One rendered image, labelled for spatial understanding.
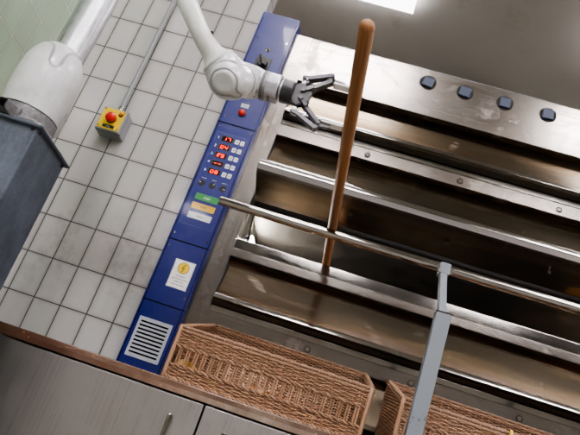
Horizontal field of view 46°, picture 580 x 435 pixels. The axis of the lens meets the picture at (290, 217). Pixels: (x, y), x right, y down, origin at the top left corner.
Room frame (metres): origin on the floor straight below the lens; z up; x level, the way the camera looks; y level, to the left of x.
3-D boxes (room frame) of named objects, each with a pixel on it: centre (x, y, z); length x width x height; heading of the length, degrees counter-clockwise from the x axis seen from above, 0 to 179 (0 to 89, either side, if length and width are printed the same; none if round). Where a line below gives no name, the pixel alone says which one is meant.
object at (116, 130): (2.41, 0.76, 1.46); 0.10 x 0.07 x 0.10; 82
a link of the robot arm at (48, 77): (1.65, 0.72, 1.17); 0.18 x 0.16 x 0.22; 19
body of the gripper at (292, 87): (1.81, 0.11, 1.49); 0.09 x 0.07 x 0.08; 83
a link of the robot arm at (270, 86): (1.82, 0.18, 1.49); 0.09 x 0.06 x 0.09; 173
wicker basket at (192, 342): (2.08, -0.12, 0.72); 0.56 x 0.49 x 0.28; 83
